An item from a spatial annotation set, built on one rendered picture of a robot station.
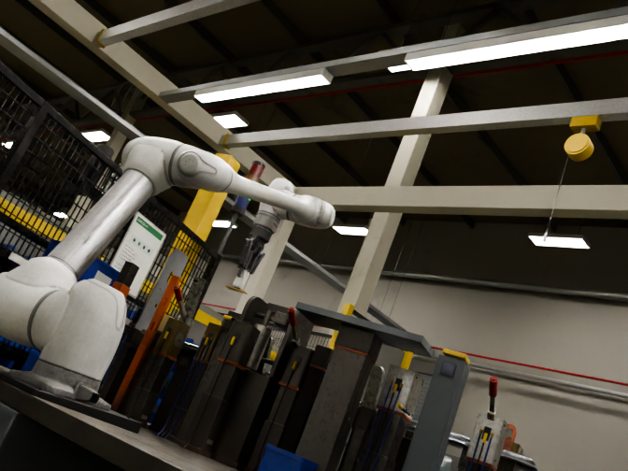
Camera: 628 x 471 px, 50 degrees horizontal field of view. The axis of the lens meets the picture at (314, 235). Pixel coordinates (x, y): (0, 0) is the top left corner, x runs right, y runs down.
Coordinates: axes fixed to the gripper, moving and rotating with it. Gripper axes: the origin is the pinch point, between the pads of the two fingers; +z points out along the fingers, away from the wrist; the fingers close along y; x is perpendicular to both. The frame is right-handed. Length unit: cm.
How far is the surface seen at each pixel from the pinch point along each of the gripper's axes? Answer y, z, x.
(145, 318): -1.5, 24.6, 30.6
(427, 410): -38, 28, -90
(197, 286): -17.2, 10.9, 3.5
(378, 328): -41, 13, -72
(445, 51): 110, -195, 7
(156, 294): -1.5, 15.0, 30.7
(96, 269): -26, 17, 39
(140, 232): 6, -9, 59
